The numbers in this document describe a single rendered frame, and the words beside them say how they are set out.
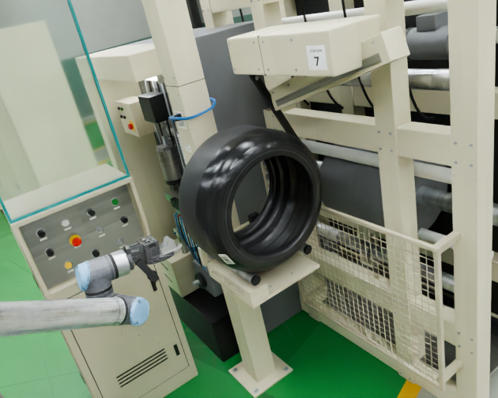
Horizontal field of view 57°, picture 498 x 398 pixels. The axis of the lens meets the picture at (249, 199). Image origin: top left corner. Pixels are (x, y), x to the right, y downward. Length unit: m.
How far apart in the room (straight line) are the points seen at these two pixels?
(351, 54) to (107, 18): 11.31
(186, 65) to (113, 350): 1.45
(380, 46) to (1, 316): 1.31
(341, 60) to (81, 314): 1.11
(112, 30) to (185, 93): 10.82
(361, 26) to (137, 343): 1.85
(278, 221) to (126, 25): 11.18
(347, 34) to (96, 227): 1.42
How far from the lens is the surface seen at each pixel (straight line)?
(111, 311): 1.47
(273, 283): 1.98
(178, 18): 1.92
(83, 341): 2.43
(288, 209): 2.09
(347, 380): 2.64
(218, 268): 2.06
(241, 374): 2.76
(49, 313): 1.34
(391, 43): 1.58
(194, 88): 1.94
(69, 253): 2.28
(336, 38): 1.54
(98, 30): 12.47
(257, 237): 2.08
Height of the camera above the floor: 1.94
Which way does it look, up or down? 24 degrees down
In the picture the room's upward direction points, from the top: 13 degrees counter-clockwise
